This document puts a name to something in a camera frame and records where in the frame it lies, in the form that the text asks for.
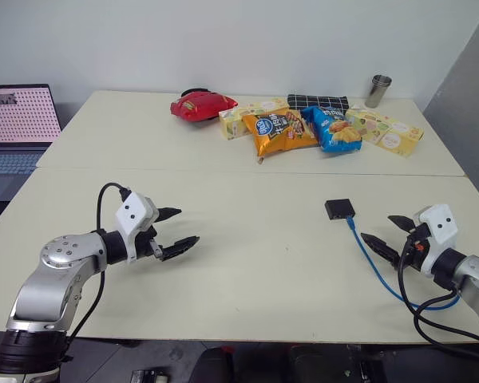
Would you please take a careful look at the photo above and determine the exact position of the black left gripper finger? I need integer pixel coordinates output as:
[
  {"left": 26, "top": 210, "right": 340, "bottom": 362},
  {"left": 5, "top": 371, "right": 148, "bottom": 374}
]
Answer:
[
  {"left": 156, "top": 206, "right": 184, "bottom": 225},
  {"left": 160, "top": 235, "right": 201, "bottom": 263}
]

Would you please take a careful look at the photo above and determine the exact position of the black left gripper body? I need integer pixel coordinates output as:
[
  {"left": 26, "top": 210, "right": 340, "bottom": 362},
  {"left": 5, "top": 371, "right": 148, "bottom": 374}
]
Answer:
[{"left": 134, "top": 215, "right": 164, "bottom": 261}]

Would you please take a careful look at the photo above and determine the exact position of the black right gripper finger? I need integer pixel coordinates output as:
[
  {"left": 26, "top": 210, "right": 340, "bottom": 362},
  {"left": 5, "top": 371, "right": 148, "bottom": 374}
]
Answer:
[
  {"left": 360, "top": 232, "right": 402, "bottom": 268},
  {"left": 387, "top": 215, "right": 418, "bottom": 234}
]

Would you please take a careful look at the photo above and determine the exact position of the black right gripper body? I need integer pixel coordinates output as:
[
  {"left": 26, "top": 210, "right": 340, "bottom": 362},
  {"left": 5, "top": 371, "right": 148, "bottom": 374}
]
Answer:
[{"left": 398, "top": 222, "right": 433, "bottom": 276}]

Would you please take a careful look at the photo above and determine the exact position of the small black hub box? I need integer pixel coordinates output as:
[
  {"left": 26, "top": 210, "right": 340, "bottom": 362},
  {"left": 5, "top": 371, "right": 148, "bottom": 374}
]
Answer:
[{"left": 323, "top": 197, "right": 357, "bottom": 222}]

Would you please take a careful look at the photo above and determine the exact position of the long yellow carton box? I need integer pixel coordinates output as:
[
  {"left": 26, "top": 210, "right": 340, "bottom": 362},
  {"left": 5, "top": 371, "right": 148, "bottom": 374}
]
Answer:
[{"left": 344, "top": 104, "right": 426, "bottom": 158}]

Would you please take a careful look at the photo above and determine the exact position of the small yellow carton box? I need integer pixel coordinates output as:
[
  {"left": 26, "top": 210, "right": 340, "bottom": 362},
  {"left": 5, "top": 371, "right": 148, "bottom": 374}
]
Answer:
[{"left": 217, "top": 99, "right": 291, "bottom": 142}]

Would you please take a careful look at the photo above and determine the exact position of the red snack bag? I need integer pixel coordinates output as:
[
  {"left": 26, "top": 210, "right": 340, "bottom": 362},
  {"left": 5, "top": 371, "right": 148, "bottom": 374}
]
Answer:
[{"left": 169, "top": 90, "right": 240, "bottom": 124}]

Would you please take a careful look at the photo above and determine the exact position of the blue chip bag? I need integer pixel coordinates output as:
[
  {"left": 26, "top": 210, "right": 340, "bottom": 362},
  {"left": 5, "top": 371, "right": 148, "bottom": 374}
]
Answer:
[{"left": 300, "top": 105, "right": 364, "bottom": 154}]

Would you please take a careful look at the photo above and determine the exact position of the stainless steel cup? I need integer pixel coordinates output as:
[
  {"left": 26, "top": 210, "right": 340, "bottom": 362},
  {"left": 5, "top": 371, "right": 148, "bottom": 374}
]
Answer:
[{"left": 363, "top": 73, "right": 394, "bottom": 109}]

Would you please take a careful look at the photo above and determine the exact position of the orange chip bag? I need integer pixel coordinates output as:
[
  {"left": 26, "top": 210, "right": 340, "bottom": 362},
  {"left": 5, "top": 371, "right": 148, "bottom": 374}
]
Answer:
[{"left": 240, "top": 107, "right": 320, "bottom": 165}]

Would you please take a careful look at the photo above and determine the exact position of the grey partition panel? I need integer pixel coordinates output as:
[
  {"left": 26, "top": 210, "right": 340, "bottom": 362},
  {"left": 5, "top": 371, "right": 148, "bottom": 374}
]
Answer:
[{"left": 422, "top": 0, "right": 479, "bottom": 181}]

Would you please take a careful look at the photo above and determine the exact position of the black checkered pouch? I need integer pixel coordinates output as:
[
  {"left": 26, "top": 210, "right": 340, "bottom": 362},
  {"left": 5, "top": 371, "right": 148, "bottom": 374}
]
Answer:
[{"left": 286, "top": 93, "right": 350, "bottom": 114}]

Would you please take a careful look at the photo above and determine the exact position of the grey laptop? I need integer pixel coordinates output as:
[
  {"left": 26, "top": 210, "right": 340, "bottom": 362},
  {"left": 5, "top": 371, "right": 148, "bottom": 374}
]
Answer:
[{"left": 0, "top": 83, "right": 62, "bottom": 205}]

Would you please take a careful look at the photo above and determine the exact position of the blue cable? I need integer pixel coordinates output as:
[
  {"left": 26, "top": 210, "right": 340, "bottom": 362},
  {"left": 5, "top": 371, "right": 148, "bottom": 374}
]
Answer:
[{"left": 345, "top": 214, "right": 461, "bottom": 312}]

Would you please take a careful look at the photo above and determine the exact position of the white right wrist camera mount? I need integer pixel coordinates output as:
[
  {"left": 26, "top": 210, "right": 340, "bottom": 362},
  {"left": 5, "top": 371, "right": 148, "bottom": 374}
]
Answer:
[{"left": 412, "top": 203, "right": 460, "bottom": 277}]

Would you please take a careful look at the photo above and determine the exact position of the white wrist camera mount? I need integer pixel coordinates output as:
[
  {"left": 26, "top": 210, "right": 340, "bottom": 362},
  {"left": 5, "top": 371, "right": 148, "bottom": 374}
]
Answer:
[
  {"left": 412, "top": 203, "right": 460, "bottom": 277},
  {"left": 114, "top": 191, "right": 160, "bottom": 265}
]

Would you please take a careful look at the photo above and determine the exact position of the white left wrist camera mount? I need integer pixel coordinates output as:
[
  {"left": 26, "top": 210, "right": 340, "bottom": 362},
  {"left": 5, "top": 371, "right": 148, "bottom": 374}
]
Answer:
[{"left": 114, "top": 191, "right": 160, "bottom": 265}]

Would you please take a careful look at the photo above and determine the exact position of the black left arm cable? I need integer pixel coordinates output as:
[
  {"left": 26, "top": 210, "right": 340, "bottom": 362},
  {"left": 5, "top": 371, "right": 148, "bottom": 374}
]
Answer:
[{"left": 65, "top": 182, "right": 129, "bottom": 349}]

